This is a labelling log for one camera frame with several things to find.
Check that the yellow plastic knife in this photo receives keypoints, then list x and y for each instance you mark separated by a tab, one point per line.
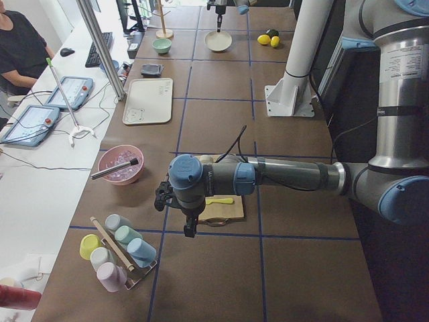
226	201

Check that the blue teach pendant far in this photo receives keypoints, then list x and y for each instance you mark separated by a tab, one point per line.
77	89

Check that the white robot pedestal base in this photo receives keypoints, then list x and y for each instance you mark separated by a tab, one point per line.
291	96

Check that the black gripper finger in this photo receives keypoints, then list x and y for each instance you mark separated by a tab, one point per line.
190	226
219	22

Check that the yellow lemon upper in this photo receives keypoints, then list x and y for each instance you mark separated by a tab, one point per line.
264	39

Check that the white bear tray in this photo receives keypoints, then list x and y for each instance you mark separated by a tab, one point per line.
149	101

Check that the cream round plate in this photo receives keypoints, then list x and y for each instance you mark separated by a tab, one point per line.
218	41

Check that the grey-blue cup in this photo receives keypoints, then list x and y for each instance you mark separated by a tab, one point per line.
114	221

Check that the mint green bowl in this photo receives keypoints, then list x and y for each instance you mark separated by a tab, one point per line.
162	45

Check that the light blue cup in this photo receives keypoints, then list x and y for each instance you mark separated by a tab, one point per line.
142	252

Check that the bamboo cutting board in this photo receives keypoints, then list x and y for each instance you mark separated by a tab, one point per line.
217	215

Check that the metal black-tipped stirrer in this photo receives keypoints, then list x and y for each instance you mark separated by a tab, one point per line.
117	168

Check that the blue teach pendant near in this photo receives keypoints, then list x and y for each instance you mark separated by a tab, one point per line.
32	127

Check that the person in black shirt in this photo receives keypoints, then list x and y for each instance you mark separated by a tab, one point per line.
23	53

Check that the green lime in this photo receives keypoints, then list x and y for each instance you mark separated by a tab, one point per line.
272	33

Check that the white wire cup rack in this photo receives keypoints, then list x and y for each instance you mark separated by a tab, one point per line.
134	273

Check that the wooden mug stand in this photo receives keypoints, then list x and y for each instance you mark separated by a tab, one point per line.
163	32

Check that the mint green cup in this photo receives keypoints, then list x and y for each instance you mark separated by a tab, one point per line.
125	234

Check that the yellow lemon lower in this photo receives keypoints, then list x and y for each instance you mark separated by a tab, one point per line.
275	41

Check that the yellow lemon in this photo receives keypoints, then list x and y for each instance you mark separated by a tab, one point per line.
275	41
264	39

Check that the white cup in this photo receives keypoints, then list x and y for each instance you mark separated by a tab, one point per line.
101	255

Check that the white grabber stick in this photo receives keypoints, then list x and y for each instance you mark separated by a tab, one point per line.
77	129

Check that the pink cup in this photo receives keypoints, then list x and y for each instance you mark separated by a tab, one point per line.
112	276

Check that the aluminium frame post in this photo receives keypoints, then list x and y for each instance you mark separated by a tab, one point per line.
95	32

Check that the black computer mouse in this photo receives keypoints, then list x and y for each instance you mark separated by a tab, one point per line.
64	52

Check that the yellow cup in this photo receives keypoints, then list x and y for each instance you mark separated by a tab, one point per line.
88	244

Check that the pink bowl with ice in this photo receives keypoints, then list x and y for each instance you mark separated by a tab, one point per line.
118	155

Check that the grey folded cloth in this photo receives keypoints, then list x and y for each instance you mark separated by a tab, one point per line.
152	70

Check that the blue teach pendant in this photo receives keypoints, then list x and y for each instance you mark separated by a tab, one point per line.
77	89
32	127

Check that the red bottle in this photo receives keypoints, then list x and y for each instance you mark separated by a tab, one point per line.
19	298

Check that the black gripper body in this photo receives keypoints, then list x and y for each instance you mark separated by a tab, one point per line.
192	216
219	9

